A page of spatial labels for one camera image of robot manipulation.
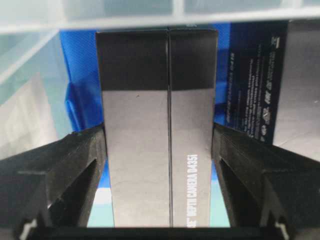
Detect black RealSense box middle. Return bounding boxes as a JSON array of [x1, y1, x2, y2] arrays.
[[225, 19, 320, 158]]

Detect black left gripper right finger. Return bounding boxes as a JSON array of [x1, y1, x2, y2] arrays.
[[212, 124, 320, 240]]

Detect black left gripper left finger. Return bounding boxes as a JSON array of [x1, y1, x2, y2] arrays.
[[0, 124, 107, 240]]

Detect clear plastic storage case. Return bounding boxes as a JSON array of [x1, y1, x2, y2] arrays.
[[0, 0, 320, 158]]

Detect black RealSense box top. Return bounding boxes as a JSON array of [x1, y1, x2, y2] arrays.
[[95, 27, 218, 228]]

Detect black realsense box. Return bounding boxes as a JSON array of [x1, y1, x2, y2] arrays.
[[95, 27, 218, 228], [225, 19, 320, 158]]

